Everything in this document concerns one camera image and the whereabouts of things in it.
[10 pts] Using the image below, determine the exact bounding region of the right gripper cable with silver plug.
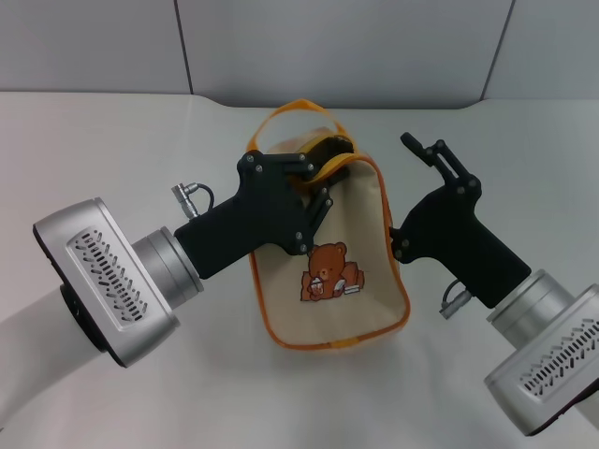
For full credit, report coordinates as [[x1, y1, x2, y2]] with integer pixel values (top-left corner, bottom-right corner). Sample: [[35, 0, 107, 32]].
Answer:
[[438, 279, 475, 322]]

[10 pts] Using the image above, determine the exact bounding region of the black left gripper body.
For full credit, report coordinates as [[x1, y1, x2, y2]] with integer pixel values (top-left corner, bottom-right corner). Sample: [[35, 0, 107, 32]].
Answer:
[[173, 150, 314, 282]]

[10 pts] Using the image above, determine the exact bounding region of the left gripper cable with silver plug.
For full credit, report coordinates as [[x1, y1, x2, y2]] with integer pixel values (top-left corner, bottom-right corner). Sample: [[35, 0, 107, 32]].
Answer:
[[169, 182, 215, 219]]

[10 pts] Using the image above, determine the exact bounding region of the silver vented left wrist camera box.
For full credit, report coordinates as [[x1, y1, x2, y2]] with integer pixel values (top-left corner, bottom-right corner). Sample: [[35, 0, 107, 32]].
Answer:
[[32, 196, 182, 369]]

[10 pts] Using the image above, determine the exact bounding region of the gripper cable with silver plug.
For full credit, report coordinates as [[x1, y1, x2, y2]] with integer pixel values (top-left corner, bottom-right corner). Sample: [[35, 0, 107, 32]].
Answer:
[[169, 182, 215, 219], [438, 279, 475, 322]]

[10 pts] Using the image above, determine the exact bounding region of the silver vented wrist camera box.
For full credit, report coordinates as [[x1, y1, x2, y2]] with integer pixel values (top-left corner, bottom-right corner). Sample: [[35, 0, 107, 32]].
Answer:
[[32, 196, 182, 369], [483, 284, 599, 435]]

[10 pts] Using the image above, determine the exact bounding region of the beige bear print food bag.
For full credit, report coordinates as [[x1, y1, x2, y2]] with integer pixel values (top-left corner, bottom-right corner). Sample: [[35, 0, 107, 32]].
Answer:
[[246, 97, 414, 353]]

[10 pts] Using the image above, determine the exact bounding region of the silver vented right wrist camera box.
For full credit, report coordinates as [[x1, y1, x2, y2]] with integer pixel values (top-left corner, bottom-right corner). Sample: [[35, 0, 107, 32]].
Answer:
[[483, 284, 599, 435]]

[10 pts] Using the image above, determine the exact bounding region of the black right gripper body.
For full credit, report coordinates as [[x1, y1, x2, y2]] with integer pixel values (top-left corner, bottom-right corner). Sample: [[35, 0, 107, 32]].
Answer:
[[388, 174, 533, 311]]

